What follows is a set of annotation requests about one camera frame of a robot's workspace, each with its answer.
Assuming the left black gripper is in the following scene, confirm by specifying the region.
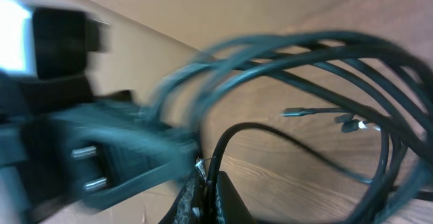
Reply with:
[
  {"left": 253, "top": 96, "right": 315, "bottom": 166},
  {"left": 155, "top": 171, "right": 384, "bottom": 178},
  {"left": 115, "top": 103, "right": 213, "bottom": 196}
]
[{"left": 1, "top": 74, "right": 200, "bottom": 223}]

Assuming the thin black USB cable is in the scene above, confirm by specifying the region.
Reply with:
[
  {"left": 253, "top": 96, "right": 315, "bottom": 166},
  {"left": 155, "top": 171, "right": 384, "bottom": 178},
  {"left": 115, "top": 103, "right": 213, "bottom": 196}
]
[{"left": 202, "top": 106, "right": 433, "bottom": 224}]

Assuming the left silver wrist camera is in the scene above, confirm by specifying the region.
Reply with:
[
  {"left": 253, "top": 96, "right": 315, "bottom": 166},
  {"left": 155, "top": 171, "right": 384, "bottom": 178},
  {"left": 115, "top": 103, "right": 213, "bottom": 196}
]
[{"left": 0, "top": 0, "right": 111, "bottom": 81}]

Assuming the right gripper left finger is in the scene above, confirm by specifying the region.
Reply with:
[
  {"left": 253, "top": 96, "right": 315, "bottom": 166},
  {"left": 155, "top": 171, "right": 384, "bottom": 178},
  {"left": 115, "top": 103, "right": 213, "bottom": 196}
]
[{"left": 159, "top": 170, "right": 205, "bottom": 224}]

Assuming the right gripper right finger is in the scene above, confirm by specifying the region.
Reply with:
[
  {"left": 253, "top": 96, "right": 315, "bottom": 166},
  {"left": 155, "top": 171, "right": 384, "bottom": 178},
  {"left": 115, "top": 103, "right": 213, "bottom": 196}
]
[{"left": 216, "top": 171, "right": 256, "bottom": 224}]

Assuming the thick black USB-A cable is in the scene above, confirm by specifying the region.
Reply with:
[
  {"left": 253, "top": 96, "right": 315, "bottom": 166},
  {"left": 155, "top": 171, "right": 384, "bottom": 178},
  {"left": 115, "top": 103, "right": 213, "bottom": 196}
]
[{"left": 145, "top": 30, "right": 433, "bottom": 224}]

